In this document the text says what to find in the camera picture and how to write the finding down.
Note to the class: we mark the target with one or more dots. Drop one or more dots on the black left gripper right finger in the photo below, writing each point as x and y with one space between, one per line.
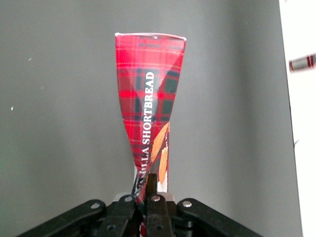
158 217

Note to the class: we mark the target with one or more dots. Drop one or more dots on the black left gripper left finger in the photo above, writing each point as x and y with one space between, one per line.
118 217

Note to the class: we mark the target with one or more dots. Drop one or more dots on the red and grey cylinder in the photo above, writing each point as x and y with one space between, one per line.
302 63

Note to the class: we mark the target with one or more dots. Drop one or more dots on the red tartan shortbread cookie box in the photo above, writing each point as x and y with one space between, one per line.
148 74

